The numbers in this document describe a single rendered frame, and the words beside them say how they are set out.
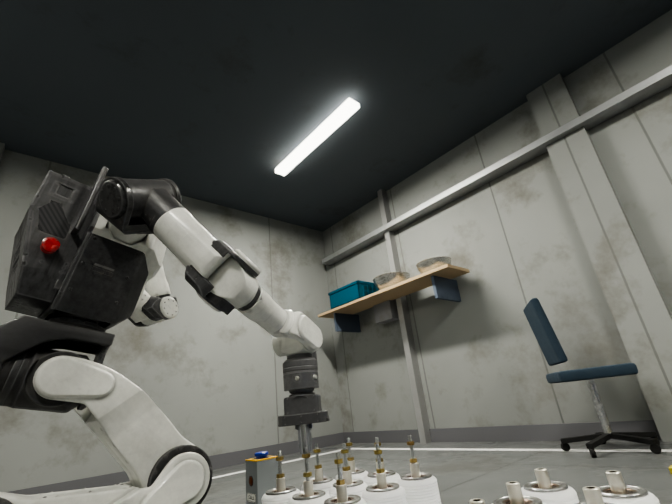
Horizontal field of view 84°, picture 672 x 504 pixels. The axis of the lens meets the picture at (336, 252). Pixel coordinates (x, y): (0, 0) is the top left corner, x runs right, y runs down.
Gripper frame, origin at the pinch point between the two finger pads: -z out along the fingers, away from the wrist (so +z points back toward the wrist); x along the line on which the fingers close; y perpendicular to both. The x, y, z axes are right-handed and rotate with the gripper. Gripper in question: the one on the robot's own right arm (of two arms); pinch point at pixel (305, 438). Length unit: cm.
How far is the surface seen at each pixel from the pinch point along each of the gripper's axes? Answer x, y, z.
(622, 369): -160, -157, 8
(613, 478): -55, 20, -9
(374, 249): -29, -347, 185
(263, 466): 16.8, -19.5, -7.2
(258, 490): 18.0, -18.2, -12.7
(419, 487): -24.9, -4.7, -12.9
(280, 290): 98, -352, 150
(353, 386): 22, -393, 27
